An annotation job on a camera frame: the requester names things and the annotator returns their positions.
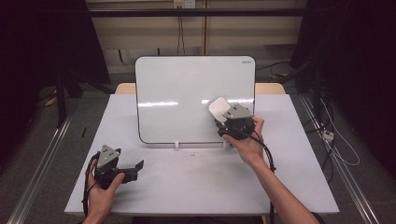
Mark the white whiteboard eraser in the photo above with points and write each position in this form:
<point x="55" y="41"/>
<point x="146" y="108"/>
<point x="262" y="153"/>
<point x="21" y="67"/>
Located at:
<point x="219" y="107"/>

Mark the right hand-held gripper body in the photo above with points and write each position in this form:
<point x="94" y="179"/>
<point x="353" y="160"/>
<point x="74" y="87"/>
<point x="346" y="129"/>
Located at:
<point x="238" y="123"/>

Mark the black pen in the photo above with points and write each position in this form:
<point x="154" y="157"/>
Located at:
<point x="83" y="132"/>

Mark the black curtain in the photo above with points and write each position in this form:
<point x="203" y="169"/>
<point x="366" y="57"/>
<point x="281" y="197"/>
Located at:
<point x="358" y="56"/>
<point x="37" y="46"/>

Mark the white whiteboard foot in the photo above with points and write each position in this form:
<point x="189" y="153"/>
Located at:
<point x="177" y="145"/>
<point x="224" y="145"/>

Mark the metal floor rail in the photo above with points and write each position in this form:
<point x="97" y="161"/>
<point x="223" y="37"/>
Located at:
<point x="37" y="174"/>
<point x="345" y="174"/>

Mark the person's right hand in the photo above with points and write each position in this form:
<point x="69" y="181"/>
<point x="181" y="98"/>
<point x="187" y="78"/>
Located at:
<point x="249" y="149"/>

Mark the white whiteboard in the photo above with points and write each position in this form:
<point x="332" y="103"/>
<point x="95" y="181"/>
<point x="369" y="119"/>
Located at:
<point x="180" y="93"/>

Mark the white wall socket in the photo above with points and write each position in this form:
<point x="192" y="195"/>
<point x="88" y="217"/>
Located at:
<point x="184" y="3"/>

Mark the black metal stand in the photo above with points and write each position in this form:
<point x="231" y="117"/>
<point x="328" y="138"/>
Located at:
<point x="61" y="99"/>

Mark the person's left hand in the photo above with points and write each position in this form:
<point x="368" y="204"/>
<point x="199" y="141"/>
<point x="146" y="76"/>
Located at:
<point x="101" y="196"/>

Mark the black horizontal bar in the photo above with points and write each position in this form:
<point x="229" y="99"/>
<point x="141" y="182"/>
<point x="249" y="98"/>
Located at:
<point x="193" y="12"/>

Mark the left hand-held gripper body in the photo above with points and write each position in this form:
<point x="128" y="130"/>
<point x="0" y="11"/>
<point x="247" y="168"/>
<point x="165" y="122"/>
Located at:
<point x="106" y="158"/>

